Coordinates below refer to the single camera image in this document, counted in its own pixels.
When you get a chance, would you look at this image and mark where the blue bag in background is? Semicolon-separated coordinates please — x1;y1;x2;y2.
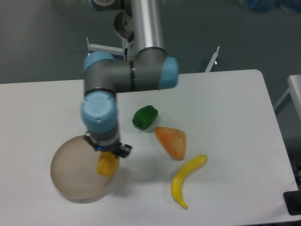
242;0;301;16

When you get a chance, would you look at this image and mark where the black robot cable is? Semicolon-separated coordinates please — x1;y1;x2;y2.
124;32;135;62

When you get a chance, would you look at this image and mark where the black device at table edge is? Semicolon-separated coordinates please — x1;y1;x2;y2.
283;191;301;216

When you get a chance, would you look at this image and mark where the green bell pepper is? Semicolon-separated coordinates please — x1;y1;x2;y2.
132;105;158;130

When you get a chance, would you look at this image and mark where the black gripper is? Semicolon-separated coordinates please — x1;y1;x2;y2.
83;132;132;158

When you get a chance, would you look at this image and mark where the yellow bell pepper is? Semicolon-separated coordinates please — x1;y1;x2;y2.
97;152;119;177

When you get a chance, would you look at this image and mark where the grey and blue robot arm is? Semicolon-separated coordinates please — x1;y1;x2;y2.
81;0;179;158

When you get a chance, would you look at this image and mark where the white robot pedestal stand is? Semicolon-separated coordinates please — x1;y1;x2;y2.
85;11;221;73

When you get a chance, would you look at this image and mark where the yellow banana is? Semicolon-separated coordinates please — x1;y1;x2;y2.
170;154;208;210

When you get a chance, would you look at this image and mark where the beige round plate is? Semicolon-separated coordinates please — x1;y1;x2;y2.
50;136;114;203

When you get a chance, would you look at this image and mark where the orange bread wedge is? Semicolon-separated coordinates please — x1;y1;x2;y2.
154;127;186;161

